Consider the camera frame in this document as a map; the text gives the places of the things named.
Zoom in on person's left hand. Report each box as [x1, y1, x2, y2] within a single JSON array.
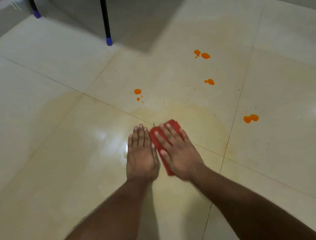
[[126, 124, 161, 183]]

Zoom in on person's right forearm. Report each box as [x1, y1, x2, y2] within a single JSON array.
[[190, 164, 316, 240]]

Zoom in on orange liquid spill drops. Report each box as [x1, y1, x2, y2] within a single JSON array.
[[131, 49, 260, 124]]

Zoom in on black pole with blue tip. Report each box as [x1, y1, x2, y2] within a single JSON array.
[[99, 0, 113, 46], [28, 0, 42, 19]]

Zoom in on red cloth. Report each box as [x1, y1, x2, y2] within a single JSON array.
[[149, 119, 185, 177]]

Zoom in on cream tiled floor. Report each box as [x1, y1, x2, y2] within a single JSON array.
[[0, 0, 316, 240]]

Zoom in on person's left forearm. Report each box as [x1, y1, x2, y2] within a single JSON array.
[[65, 178, 153, 240]]

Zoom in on person's right hand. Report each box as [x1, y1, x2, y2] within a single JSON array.
[[154, 123, 206, 182]]

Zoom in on white baseboard ledge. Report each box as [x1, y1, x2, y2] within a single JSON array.
[[0, 0, 316, 38]]

